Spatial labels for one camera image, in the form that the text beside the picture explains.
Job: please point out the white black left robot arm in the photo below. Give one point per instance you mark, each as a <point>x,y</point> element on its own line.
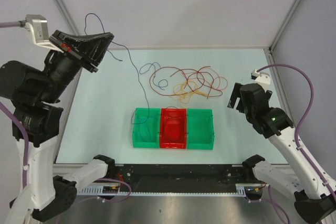
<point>36,123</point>

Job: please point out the red plastic bin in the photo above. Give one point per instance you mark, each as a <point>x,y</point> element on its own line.
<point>173,128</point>

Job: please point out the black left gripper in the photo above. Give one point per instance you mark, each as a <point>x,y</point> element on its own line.
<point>93,46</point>

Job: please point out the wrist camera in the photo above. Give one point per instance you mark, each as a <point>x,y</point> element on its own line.
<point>37,30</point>
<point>262,79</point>

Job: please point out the right green plastic bin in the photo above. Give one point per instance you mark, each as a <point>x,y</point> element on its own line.
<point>200,129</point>

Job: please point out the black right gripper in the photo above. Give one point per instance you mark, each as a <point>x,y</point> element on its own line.
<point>236,93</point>

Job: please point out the green plastic bin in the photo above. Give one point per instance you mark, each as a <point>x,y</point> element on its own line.
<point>146,128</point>
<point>200,129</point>

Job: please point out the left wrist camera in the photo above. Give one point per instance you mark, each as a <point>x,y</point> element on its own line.
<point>37,30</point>

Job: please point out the slotted cable duct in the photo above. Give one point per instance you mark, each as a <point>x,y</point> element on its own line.
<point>109,190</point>

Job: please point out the left green plastic bin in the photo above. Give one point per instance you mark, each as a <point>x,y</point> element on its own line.
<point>146,128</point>

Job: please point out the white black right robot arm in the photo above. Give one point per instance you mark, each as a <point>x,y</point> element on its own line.
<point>312,190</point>

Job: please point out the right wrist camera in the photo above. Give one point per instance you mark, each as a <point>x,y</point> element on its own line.
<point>262,79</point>

